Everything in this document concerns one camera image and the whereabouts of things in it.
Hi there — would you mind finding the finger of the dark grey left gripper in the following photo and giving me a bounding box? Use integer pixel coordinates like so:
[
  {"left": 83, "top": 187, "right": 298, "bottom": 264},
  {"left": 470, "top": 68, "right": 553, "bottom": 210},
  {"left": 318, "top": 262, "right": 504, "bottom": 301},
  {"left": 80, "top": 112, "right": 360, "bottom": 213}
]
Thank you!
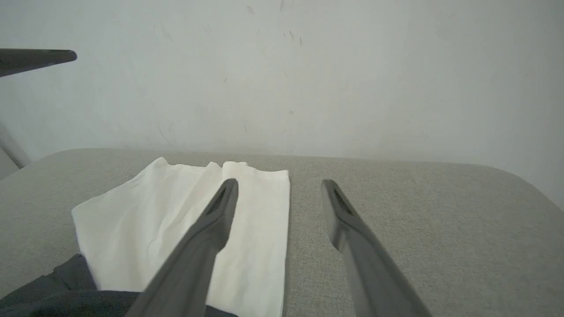
[{"left": 0, "top": 49, "right": 78, "bottom": 78}]

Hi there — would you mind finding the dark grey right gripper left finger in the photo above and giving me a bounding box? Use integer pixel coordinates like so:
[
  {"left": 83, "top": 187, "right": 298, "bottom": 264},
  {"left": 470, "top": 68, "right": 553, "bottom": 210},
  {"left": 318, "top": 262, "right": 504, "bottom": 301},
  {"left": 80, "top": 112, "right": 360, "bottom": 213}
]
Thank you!
[{"left": 126, "top": 178, "right": 239, "bottom": 317}]

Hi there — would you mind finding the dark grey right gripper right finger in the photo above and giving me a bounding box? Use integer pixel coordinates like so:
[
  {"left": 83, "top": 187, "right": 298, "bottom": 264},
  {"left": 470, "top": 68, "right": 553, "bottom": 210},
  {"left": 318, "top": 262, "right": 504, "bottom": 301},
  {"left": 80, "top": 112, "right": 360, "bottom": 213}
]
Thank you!
[{"left": 320, "top": 179, "right": 433, "bottom": 317}]

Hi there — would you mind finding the black and white garment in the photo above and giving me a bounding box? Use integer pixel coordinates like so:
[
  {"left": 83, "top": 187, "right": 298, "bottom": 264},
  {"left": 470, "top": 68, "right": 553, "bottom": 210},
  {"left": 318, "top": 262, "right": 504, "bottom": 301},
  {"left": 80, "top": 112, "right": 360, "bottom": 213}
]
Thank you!
[{"left": 0, "top": 157, "right": 291, "bottom": 317}]

